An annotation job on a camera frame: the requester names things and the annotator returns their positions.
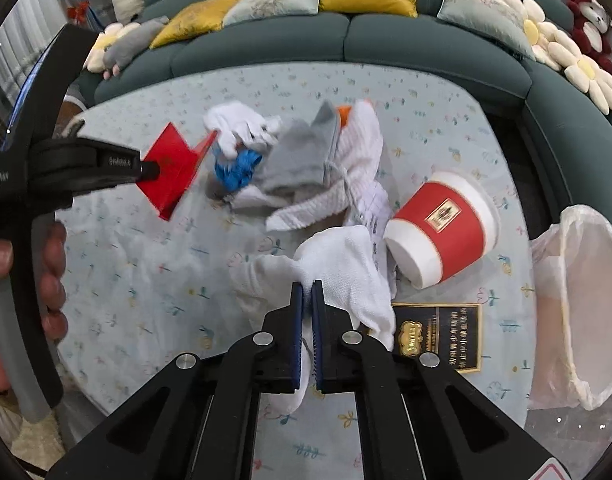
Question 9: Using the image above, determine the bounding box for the blue crumpled cloth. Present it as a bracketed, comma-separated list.
[213, 147, 263, 196]

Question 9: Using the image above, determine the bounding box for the light blue floral tablecloth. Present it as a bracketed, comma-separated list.
[51, 62, 537, 480]

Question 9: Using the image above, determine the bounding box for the white knit glove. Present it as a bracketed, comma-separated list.
[229, 225, 398, 416]

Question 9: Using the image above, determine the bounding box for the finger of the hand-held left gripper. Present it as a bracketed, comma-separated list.
[68, 137, 161, 196]

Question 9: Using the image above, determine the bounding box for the teal sectional sofa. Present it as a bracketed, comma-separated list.
[81, 0, 612, 221]

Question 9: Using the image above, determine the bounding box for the grey sock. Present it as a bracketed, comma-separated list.
[256, 101, 339, 195]

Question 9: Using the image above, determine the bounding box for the person's left hand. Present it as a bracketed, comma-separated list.
[0, 220, 70, 393]

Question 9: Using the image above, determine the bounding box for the trash bin with white bag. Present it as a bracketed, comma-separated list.
[528, 204, 612, 411]

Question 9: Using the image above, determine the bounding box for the black and gold box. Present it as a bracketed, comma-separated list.
[391, 302, 483, 373]

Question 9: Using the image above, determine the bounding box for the small yellow embroidered cushion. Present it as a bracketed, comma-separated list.
[150, 0, 247, 49]

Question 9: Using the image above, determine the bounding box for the small daisy flower cushion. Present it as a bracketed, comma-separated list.
[82, 22, 142, 72]

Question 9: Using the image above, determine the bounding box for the beige fluffy rug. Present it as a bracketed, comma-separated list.
[0, 395, 67, 480]

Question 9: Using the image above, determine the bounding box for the white printed receipt paper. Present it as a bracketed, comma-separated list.
[343, 182, 399, 291]

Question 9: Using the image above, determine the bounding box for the red paper piece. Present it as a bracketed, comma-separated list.
[136, 121, 220, 221]

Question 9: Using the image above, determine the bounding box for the white waffle towel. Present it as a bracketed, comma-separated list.
[231, 100, 384, 233]

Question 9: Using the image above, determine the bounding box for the white daisy flower cushion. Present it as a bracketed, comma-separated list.
[496, 0, 577, 72]
[556, 30, 612, 116]

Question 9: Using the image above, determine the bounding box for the red curtain bow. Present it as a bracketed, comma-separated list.
[66, 1, 91, 25]

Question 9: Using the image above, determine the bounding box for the white crumpled tissue on table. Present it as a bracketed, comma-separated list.
[203, 101, 283, 160]

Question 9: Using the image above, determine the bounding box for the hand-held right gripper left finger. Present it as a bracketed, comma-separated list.
[46, 281, 309, 480]

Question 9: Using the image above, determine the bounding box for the dark red teddy bear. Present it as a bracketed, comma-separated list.
[561, 0, 612, 73]

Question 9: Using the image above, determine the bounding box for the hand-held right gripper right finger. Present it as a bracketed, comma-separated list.
[311, 281, 574, 480]

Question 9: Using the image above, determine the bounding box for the grey plush toy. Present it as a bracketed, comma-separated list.
[102, 16, 170, 80]

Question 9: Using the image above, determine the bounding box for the red and white paper cup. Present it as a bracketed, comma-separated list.
[382, 171, 501, 290]

